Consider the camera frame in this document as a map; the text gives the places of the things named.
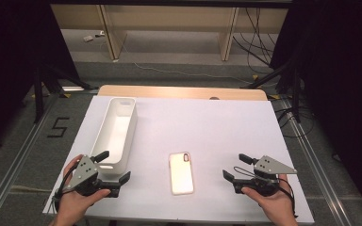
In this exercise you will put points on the black tripod stand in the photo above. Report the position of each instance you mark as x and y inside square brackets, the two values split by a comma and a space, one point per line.
[38, 94]
[296, 94]

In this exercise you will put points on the metal floor rail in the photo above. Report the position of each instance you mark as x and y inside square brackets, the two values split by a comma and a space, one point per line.
[20, 161]
[312, 160]

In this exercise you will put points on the white table cover sheet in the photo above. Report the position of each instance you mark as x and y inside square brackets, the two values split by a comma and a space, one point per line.
[217, 132]

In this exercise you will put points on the small white floor device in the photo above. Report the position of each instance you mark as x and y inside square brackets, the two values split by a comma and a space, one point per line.
[88, 38]

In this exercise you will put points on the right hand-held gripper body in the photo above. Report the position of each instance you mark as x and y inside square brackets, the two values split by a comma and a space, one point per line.
[270, 166]

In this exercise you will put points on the glossy phone case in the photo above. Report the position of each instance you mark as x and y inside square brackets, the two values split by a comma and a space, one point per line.
[181, 175]

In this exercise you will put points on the dark curtain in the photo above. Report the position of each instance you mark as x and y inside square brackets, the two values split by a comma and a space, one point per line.
[342, 62]
[6, 47]

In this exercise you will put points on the light wooden desk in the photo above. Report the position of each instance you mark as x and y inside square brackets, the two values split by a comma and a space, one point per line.
[169, 17]

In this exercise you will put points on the white plastic storage bin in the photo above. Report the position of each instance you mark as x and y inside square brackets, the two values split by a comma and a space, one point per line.
[116, 132]

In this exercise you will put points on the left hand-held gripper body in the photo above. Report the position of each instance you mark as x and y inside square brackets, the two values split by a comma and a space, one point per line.
[86, 169]

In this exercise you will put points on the person's left hand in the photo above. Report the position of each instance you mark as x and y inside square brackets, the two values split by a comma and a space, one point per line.
[72, 207]

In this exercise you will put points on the person's right hand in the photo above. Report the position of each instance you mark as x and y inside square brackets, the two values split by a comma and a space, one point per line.
[276, 207]

